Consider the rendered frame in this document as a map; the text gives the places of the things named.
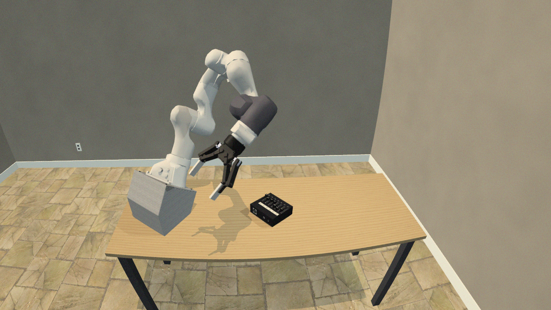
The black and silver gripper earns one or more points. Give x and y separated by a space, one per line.
227 153

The black lighting desk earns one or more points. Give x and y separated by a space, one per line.
271 209

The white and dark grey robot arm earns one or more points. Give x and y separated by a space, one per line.
253 113

